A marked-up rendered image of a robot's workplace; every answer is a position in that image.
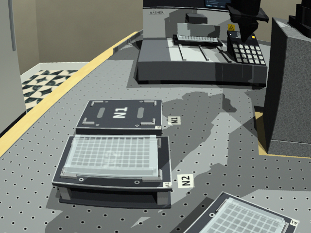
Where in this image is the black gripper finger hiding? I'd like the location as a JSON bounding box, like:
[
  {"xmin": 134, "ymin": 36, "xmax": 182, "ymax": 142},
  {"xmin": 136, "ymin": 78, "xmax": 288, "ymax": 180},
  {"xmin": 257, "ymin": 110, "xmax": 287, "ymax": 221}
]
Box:
[
  {"xmin": 244, "ymin": 25, "xmax": 258, "ymax": 43},
  {"xmin": 238, "ymin": 24, "xmax": 249, "ymax": 42}
]

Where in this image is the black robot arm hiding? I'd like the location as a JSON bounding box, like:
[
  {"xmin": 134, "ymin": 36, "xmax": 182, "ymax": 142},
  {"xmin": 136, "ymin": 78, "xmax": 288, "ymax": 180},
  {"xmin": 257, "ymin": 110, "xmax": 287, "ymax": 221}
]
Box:
[{"xmin": 232, "ymin": 0, "xmax": 311, "ymax": 39}]

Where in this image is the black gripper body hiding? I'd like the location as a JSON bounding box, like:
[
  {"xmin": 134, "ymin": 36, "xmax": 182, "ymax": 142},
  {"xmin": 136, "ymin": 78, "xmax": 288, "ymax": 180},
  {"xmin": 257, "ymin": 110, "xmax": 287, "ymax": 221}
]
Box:
[{"xmin": 225, "ymin": 0, "xmax": 269, "ymax": 26}]

